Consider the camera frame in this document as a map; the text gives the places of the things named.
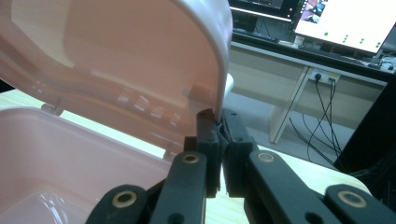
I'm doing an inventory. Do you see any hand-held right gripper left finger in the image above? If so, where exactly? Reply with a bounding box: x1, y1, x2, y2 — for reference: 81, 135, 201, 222
148, 108, 229, 224

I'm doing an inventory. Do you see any bright computer monitor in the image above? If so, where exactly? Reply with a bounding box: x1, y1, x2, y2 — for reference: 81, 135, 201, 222
293, 0, 396, 54

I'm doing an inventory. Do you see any pink lunch box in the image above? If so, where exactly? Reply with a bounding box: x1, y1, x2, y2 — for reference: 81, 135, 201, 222
0, 0, 234, 224

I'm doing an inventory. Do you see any white power socket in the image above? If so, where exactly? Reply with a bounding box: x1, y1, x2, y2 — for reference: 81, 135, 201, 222
311, 68, 341, 86

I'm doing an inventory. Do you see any black hanging cable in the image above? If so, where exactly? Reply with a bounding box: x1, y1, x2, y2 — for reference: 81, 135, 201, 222
326, 79, 344, 157
289, 77, 323, 164

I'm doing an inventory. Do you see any black keyboard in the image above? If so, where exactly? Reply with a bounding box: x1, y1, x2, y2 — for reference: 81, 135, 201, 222
297, 44, 366, 65

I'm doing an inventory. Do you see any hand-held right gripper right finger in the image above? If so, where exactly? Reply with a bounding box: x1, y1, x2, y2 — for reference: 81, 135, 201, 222
219, 107, 344, 224

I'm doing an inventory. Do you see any beige wooden desk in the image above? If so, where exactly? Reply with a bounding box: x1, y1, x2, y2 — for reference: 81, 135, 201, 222
228, 40, 389, 145

